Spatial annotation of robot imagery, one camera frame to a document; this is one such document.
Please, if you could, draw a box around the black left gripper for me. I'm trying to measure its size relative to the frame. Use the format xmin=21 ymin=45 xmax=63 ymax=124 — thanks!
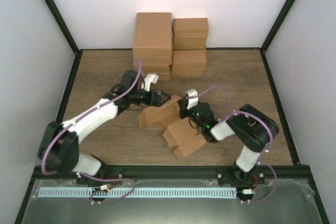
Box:
xmin=130 ymin=88 xmax=171 ymax=108

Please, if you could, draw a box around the light blue slotted cable duct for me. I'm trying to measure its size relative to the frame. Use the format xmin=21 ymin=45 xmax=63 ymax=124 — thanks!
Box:
xmin=37 ymin=187 xmax=237 ymax=199

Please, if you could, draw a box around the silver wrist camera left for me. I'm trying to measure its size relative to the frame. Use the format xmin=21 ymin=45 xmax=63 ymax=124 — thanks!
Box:
xmin=141 ymin=73 xmax=159 ymax=91

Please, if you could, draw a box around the bottom large cardboard box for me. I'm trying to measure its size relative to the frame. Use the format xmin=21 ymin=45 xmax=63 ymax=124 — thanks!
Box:
xmin=140 ymin=72 xmax=171 ymax=81

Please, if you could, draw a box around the large cardboard box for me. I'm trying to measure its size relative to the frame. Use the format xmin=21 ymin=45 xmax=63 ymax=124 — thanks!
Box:
xmin=133 ymin=57 xmax=172 ymax=66
xmin=141 ymin=65 xmax=171 ymax=74
xmin=140 ymin=72 xmax=171 ymax=81
xmin=132 ymin=13 xmax=172 ymax=57

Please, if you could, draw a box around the upper small cardboard box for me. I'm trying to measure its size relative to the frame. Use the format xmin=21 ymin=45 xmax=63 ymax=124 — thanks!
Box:
xmin=173 ymin=37 xmax=207 ymax=50

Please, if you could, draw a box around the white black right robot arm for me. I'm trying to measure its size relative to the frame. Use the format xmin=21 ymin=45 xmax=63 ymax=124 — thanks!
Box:
xmin=178 ymin=98 xmax=279 ymax=184

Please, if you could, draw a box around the top large cardboard box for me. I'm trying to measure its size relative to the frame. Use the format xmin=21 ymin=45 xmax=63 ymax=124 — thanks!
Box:
xmin=132 ymin=13 xmax=172 ymax=57

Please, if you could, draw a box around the bottom small cardboard box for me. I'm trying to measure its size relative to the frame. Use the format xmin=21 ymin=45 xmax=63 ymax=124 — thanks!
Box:
xmin=171 ymin=69 xmax=204 ymax=76

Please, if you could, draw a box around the small cardboard box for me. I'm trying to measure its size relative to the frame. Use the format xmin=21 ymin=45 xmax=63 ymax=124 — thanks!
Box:
xmin=171 ymin=69 xmax=204 ymax=76
xmin=173 ymin=37 xmax=207 ymax=50
xmin=172 ymin=50 xmax=207 ymax=69
xmin=173 ymin=18 xmax=209 ymax=37

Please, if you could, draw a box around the top small cardboard box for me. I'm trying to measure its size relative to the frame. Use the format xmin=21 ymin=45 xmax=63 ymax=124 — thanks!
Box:
xmin=173 ymin=18 xmax=209 ymax=37

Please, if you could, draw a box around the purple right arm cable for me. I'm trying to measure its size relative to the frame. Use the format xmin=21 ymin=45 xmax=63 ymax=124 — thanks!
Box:
xmin=196 ymin=84 xmax=278 ymax=205

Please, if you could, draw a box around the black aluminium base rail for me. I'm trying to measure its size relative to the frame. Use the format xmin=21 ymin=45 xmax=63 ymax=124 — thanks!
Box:
xmin=76 ymin=165 xmax=310 ymax=185

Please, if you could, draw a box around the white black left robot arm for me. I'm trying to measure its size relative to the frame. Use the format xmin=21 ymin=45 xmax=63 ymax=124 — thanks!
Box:
xmin=38 ymin=70 xmax=171 ymax=184

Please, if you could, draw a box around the black cage frame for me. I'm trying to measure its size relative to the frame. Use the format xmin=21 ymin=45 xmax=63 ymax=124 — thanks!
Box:
xmin=14 ymin=0 xmax=336 ymax=224

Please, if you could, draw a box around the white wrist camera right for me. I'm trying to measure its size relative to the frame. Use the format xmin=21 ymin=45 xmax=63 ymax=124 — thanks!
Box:
xmin=184 ymin=89 xmax=199 ymax=110

